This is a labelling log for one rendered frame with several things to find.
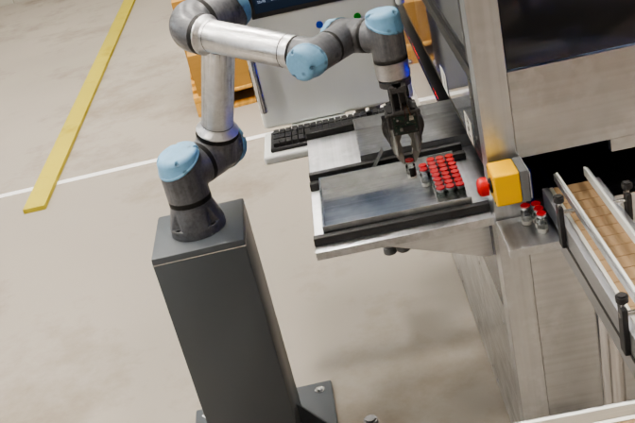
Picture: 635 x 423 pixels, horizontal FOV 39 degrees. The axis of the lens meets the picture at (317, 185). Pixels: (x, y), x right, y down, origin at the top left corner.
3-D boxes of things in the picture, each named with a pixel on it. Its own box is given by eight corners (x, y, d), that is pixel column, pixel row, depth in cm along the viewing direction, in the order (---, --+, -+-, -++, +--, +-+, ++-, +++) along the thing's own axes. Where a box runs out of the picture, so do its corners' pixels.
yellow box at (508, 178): (523, 185, 189) (519, 155, 186) (532, 201, 182) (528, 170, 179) (488, 193, 189) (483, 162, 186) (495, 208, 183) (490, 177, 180)
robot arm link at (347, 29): (305, 29, 193) (346, 29, 186) (334, 12, 200) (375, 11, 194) (313, 63, 196) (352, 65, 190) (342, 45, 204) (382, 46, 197)
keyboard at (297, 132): (394, 109, 283) (392, 102, 282) (399, 126, 271) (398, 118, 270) (271, 136, 286) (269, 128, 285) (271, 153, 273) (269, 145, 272)
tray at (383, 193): (454, 162, 224) (452, 150, 222) (472, 210, 200) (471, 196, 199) (321, 190, 226) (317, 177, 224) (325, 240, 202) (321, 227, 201)
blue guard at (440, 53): (387, -30, 370) (379, -74, 362) (485, 160, 195) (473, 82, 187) (386, -29, 370) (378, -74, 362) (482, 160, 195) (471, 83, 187)
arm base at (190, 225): (169, 246, 235) (159, 213, 231) (173, 220, 249) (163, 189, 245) (225, 233, 235) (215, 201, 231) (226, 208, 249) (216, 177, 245)
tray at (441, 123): (471, 105, 254) (470, 93, 252) (491, 141, 230) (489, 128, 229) (354, 130, 256) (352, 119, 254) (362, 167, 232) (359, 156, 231)
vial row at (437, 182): (437, 173, 220) (434, 156, 218) (448, 205, 204) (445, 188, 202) (427, 175, 220) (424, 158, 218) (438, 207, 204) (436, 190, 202)
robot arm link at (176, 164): (158, 203, 238) (143, 158, 232) (192, 179, 246) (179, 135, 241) (189, 209, 230) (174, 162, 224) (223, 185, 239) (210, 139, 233)
